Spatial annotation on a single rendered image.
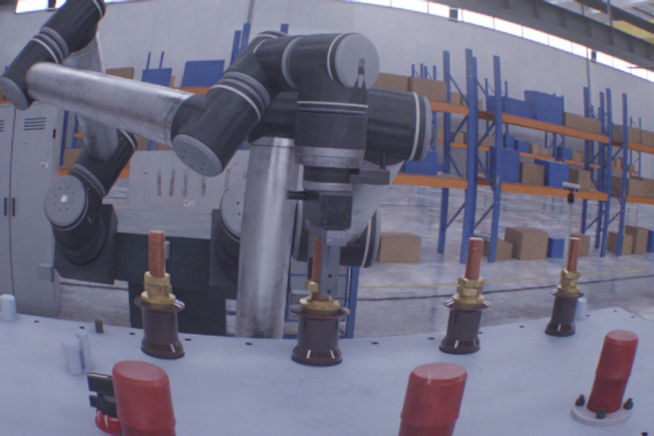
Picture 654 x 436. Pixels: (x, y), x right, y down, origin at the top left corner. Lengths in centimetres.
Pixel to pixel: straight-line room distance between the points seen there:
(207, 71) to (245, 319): 743
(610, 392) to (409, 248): 877
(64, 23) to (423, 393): 130
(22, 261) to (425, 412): 522
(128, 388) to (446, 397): 34
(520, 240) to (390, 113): 900
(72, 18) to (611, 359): 147
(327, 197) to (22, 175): 475
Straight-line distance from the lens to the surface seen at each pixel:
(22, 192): 570
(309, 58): 113
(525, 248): 1041
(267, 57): 120
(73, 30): 171
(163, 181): 588
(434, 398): 75
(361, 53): 113
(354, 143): 112
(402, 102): 148
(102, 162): 238
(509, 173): 1024
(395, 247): 956
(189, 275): 275
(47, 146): 562
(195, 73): 881
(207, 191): 592
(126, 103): 129
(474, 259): 126
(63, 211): 230
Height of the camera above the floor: 175
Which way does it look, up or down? 7 degrees down
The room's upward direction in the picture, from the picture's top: 4 degrees clockwise
